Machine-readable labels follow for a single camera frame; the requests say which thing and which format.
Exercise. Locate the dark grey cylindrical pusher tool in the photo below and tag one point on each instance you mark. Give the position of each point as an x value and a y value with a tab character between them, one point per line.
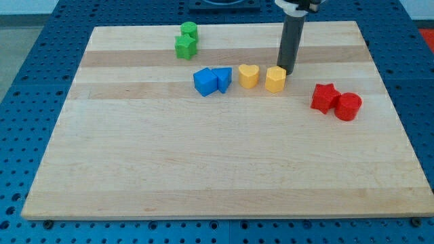
290	41

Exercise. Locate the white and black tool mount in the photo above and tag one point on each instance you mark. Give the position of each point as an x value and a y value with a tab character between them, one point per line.
299	8

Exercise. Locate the yellow hexagon block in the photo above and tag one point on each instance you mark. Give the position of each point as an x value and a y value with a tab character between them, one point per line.
275	79

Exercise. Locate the yellow heart block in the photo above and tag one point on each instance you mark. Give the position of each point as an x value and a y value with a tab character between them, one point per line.
248	75

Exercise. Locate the red star block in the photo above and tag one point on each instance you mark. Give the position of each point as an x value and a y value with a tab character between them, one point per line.
325	97

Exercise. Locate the blue triangle block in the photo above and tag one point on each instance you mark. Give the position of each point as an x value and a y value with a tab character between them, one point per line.
224	76

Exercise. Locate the red cylinder block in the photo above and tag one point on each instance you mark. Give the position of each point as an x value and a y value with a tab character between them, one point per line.
348	106

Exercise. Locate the blue cube block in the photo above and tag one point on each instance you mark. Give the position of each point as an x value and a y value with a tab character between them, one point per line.
205	81

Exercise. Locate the green cylinder block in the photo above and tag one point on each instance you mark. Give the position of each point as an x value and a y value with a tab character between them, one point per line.
190	29

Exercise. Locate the green star block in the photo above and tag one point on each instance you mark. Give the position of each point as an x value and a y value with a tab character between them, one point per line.
185	47

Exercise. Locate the light wooden board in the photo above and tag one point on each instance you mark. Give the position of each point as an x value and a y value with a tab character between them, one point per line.
135	141

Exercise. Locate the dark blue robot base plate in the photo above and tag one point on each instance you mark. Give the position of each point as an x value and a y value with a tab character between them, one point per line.
222	5

